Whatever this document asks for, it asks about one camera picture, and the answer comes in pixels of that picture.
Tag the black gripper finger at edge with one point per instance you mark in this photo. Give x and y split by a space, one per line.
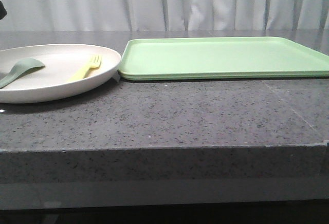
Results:
3 11

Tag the cream round plate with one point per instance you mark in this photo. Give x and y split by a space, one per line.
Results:
61 62

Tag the yellow plastic fork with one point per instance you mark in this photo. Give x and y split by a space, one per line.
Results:
93 63

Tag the white pleated curtain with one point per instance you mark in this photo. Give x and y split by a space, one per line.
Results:
163 15

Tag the sage green plastic spoon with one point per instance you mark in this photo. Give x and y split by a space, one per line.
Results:
21 67

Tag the light green serving tray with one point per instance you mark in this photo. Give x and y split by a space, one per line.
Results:
220 58

